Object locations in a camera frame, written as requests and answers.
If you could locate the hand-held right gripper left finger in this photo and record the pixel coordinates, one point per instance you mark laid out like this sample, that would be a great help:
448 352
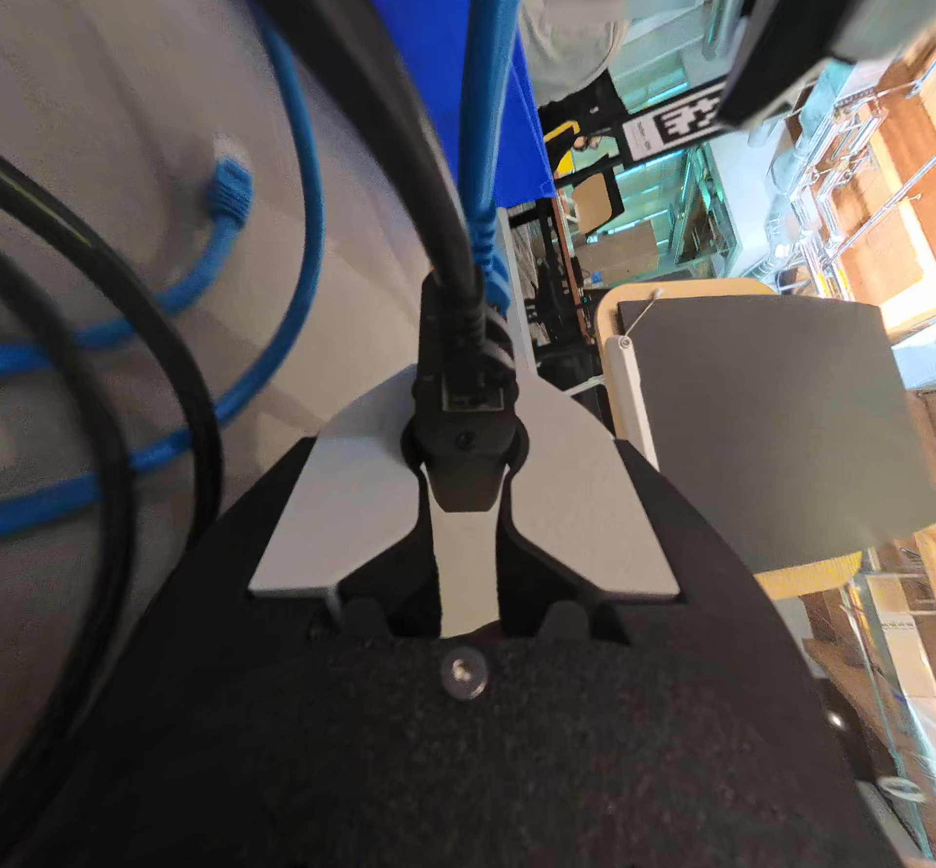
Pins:
344 509

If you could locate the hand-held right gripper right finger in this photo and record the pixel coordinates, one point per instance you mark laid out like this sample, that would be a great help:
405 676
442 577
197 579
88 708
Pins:
585 509

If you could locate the black ethernet adapter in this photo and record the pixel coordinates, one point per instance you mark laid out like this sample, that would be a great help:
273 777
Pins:
464 473

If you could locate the blue plastic bin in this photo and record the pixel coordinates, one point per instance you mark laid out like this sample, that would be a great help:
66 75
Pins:
417 27

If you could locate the person's left forearm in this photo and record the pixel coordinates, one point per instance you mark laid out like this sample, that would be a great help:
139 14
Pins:
570 56

